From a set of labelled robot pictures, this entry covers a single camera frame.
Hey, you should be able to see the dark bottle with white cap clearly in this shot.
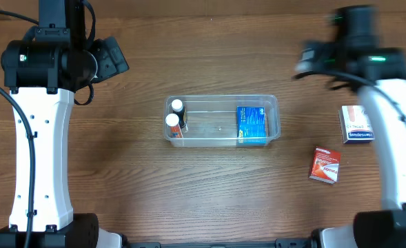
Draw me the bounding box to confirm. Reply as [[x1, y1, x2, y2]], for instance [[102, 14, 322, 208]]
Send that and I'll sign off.
[[171, 99, 187, 129]]

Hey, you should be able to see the orange tube with white cap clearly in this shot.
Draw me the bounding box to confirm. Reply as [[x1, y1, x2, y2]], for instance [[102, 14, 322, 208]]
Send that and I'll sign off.
[[165, 113, 183, 138]]

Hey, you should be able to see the blue medicine box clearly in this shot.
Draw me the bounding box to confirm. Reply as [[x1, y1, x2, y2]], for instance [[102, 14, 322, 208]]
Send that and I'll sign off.
[[236, 106, 267, 145]]

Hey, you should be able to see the red and white medicine box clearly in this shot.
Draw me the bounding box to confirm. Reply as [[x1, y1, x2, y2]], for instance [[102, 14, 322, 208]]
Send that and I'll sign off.
[[309, 146, 341, 184]]

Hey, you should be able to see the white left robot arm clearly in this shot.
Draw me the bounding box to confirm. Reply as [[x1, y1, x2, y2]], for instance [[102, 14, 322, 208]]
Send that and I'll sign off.
[[0, 1, 129, 248]]

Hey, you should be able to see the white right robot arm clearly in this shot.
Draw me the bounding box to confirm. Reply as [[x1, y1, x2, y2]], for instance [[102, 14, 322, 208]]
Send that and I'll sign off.
[[296, 5, 406, 247]]

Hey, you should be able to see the clear plastic container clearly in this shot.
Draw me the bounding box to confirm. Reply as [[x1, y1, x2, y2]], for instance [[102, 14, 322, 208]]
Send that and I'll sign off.
[[163, 94, 281, 147]]

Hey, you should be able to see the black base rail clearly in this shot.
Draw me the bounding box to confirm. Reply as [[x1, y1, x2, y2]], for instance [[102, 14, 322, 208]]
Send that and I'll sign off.
[[123, 238, 320, 248]]

